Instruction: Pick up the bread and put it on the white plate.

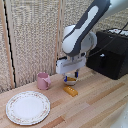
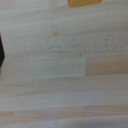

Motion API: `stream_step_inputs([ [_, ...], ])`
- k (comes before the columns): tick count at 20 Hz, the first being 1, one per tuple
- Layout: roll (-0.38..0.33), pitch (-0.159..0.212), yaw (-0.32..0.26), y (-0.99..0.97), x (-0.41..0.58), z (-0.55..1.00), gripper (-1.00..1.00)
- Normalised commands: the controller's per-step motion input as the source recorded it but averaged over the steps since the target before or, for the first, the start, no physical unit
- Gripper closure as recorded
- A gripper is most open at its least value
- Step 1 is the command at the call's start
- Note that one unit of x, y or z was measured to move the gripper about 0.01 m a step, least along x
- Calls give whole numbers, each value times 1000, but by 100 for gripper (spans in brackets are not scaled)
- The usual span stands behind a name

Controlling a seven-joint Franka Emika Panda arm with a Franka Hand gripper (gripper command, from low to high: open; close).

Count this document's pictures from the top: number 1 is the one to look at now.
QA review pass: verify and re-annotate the black cable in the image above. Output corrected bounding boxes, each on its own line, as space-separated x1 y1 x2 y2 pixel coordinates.
87 21 128 58

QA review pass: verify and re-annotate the white device with dark keys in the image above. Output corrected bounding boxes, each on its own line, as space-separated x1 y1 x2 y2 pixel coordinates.
107 27 128 37

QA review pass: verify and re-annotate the black equipment box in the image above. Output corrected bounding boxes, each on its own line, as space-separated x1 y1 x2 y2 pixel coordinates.
86 29 128 81

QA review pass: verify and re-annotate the wooden screen post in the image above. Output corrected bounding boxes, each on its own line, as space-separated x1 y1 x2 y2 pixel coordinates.
54 0 65 61
0 0 16 90

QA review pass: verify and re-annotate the white plate with patterned rim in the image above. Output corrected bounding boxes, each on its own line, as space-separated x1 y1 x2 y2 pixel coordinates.
5 90 52 126

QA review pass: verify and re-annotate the pink mug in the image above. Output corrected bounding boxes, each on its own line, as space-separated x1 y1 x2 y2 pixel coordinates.
36 72 52 91

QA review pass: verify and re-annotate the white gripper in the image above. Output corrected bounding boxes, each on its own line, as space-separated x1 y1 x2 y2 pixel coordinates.
55 55 89 84

